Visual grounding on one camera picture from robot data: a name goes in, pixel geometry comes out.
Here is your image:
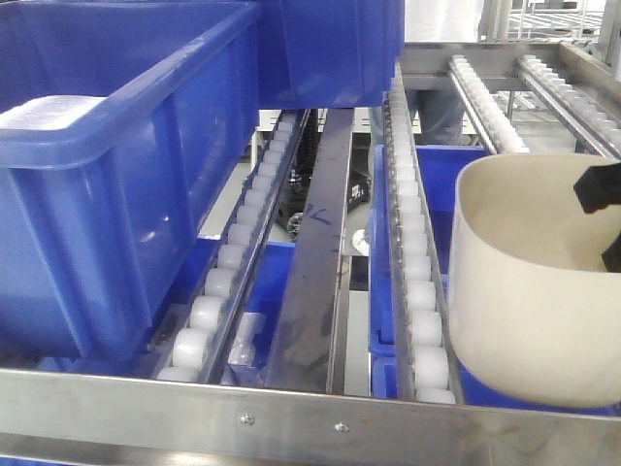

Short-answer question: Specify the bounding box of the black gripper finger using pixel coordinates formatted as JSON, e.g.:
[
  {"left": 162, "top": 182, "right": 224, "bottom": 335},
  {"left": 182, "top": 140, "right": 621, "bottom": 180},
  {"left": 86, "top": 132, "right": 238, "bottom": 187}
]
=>
[
  {"left": 602, "top": 237, "right": 621, "bottom": 273},
  {"left": 573, "top": 163, "right": 620, "bottom": 214}
]

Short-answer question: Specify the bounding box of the white plastic bin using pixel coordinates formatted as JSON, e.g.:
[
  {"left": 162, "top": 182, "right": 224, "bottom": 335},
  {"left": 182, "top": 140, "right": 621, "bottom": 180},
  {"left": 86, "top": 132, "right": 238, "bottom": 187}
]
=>
[{"left": 447, "top": 153, "right": 620, "bottom": 408}]

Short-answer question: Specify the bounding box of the far right roller track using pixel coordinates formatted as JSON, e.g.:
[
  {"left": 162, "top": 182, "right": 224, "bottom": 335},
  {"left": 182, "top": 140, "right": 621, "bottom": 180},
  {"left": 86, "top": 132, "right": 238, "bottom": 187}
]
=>
[{"left": 517, "top": 54, "right": 620, "bottom": 160}]

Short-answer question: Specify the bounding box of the middle white roller track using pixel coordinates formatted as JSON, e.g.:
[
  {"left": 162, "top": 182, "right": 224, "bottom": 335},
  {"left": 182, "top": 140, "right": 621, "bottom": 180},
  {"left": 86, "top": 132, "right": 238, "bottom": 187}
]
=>
[{"left": 382, "top": 67, "right": 462, "bottom": 405}]

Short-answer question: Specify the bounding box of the white roller track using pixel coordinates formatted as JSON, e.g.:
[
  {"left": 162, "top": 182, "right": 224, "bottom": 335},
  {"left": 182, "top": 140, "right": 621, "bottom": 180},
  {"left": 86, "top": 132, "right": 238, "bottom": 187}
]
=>
[
  {"left": 382, "top": 67, "right": 462, "bottom": 405},
  {"left": 152, "top": 110, "right": 310, "bottom": 383}
]

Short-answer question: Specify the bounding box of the blue crate rear on rollers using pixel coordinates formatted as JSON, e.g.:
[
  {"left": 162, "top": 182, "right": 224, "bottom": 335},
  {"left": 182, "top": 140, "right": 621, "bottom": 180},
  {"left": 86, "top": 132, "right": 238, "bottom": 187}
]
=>
[{"left": 257, "top": 0, "right": 405, "bottom": 110}]

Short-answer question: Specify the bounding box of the left white roller track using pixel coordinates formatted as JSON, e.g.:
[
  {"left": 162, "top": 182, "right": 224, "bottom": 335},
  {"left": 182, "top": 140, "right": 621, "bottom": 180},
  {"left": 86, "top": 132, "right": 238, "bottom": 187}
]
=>
[{"left": 152, "top": 110, "right": 310, "bottom": 383}]

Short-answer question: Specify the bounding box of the large blue crate on rollers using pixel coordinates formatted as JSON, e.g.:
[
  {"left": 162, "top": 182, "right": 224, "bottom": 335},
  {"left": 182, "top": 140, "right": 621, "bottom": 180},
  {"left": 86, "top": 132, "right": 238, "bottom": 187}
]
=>
[{"left": 1, "top": 1, "right": 261, "bottom": 359}]

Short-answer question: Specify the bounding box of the steel centre divider rail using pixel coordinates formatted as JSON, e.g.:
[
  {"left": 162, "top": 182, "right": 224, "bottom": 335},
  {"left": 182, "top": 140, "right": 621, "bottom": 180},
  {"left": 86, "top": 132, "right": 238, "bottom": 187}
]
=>
[{"left": 265, "top": 108, "right": 354, "bottom": 394}]

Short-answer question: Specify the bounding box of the steel front shelf rail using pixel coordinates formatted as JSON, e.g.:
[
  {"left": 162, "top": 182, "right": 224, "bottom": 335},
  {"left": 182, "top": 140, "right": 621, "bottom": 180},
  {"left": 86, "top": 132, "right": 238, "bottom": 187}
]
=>
[{"left": 1, "top": 370, "right": 620, "bottom": 465}]

